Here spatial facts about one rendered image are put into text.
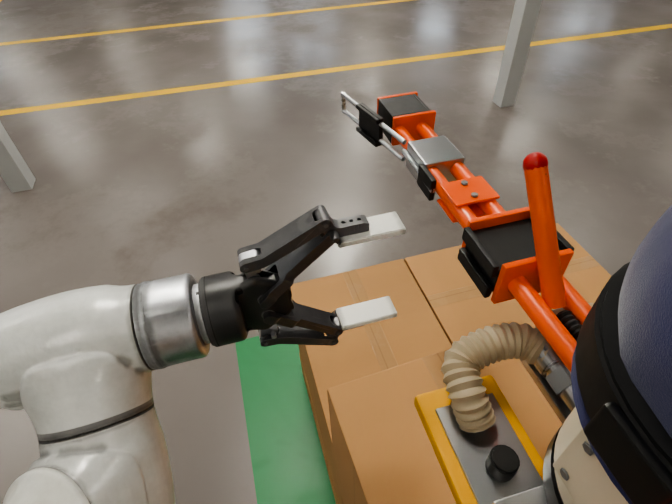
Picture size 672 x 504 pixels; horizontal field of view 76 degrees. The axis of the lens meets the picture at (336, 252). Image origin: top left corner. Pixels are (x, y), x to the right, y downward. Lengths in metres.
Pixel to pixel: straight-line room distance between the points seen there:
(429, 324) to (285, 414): 0.73
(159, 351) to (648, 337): 0.38
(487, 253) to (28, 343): 0.45
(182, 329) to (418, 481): 0.40
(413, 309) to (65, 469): 1.05
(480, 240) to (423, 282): 0.90
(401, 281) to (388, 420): 0.76
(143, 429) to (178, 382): 1.47
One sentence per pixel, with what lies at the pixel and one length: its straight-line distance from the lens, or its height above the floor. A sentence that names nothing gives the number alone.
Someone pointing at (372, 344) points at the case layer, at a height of 0.54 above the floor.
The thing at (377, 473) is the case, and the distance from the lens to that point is 0.68.
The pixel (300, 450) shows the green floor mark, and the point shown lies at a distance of 1.71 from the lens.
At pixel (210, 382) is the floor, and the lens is 1.91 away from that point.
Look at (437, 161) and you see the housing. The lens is 0.65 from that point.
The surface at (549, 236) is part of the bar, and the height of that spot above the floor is 1.29.
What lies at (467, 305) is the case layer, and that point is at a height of 0.54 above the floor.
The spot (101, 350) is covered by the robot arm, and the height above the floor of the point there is 1.26.
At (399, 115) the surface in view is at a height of 1.25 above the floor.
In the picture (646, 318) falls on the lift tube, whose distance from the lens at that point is 0.27.
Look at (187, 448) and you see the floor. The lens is 1.81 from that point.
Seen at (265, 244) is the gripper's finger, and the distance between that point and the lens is 0.42.
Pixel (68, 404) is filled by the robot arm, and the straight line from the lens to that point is 0.47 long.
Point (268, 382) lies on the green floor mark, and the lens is 1.85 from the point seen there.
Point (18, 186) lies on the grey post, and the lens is 3.43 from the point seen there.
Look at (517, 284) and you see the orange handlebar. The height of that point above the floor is 1.24.
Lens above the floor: 1.59
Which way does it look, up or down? 44 degrees down
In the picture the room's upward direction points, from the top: 3 degrees counter-clockwise
